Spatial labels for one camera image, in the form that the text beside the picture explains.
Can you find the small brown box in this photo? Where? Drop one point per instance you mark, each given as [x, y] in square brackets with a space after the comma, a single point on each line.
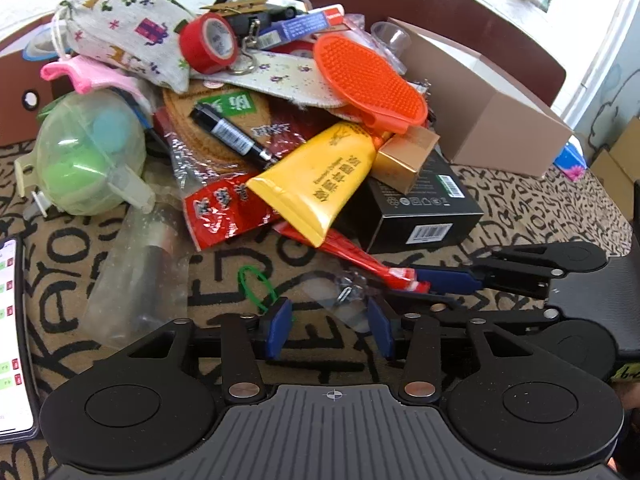
[15, 120]

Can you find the clear plastic cup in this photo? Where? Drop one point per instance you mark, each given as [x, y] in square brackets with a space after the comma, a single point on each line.
[392, 37]

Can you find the cartoon printed panel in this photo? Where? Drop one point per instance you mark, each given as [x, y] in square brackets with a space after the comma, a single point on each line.
[612, 90]

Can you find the brown clip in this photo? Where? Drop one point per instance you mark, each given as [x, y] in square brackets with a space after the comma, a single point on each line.
[235, 6]

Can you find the red tape roll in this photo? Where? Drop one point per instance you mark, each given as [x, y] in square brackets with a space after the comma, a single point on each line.
[192, 47]

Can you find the cork coaster pack green label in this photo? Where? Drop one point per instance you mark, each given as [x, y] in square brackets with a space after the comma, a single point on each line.
[232, 102]

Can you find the red snack packet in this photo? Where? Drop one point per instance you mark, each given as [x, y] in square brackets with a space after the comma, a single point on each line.
[220, 210]

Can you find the smartphone with lit screen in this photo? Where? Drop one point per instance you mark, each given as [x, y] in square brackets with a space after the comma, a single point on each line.
[10, 335]

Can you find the black marker pen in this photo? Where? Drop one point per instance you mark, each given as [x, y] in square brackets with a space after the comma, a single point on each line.
[225, 132]

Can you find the clear container with green balls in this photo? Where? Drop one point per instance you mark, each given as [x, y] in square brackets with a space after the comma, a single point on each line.
[75, 160]

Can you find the floral fabric insole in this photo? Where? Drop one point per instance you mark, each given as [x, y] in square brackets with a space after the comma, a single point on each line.
[285, 77]

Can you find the red toothbrush pack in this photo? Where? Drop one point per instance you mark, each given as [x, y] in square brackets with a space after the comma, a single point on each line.
[350, 255]

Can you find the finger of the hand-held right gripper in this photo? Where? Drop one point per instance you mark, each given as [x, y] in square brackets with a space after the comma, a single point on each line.
[445, 280]
[500, 316]

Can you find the small clear bag of screws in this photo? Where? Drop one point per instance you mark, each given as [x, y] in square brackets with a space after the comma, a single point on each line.
[350, 285]

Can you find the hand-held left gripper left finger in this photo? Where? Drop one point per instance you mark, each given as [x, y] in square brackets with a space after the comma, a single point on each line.
[280, 325]

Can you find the black key fob with keyring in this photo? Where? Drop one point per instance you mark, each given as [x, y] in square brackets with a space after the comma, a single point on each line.
[245, 22]

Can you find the maroon snack packet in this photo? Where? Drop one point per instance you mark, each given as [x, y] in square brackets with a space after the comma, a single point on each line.
[295, 127]

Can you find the clear plastic bag with bottle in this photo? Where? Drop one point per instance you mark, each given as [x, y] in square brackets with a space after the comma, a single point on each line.
[135, 270]

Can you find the blue tissue pack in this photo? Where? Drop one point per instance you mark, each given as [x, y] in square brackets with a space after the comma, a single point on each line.
[570, 160]

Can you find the green twist tie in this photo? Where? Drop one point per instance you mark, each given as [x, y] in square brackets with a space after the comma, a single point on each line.
[242, 285]

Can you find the letter-patterned blanket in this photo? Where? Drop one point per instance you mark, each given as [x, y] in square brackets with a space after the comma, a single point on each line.
[60, 260]

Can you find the gold box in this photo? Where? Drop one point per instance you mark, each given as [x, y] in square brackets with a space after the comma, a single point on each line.
[405, 157]

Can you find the yellow tube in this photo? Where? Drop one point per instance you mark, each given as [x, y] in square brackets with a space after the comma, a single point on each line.
[320, 175]

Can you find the black box with barcode sticker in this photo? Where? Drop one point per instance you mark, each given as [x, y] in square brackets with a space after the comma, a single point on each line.
[415, 215]

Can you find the blue white tube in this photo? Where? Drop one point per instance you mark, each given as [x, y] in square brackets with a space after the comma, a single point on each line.
[300, 27]

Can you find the large brown cardboard box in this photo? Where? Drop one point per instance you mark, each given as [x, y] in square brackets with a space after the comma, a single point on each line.
[500, 120]

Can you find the orange rubber bath brush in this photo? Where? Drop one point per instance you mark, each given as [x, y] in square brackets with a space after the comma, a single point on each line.
[370, 80]

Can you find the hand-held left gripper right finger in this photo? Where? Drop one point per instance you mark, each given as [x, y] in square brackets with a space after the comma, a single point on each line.
[381, 327]

